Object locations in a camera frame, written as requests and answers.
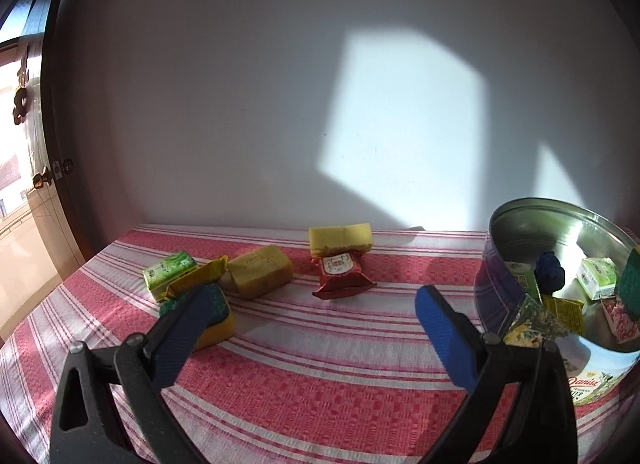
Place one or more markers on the red striped tablecloth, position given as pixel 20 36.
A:
pixel 325 344

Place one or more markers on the round metal cookie tin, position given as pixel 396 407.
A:
pixel 595 379

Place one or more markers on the pink candy packet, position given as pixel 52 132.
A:
pixel 620 319

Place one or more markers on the floral printed packet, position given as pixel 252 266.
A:
pixel 530 324

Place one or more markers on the blue object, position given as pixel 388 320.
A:
pixel 549 269

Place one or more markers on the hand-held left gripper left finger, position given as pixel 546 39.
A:
pixel 187 339

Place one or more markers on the hanging door ornament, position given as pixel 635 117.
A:
pixel 21 103

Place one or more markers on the yellow snack packet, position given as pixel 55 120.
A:
pixel 197 276
pixel 565 314

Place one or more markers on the red snack packet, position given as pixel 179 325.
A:
pixel 342 274

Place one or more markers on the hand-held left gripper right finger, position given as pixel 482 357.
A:
pixel 445 339

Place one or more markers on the yellow green scouring sponge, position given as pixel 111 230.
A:
pixel 631 276
pixel 220 326

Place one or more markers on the wooden door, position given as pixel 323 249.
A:
pixel 60 93

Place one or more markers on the green yellow packet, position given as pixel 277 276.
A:
pixel 167 269

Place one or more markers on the green carton box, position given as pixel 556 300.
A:
pixel 522 276
pixel 597 278

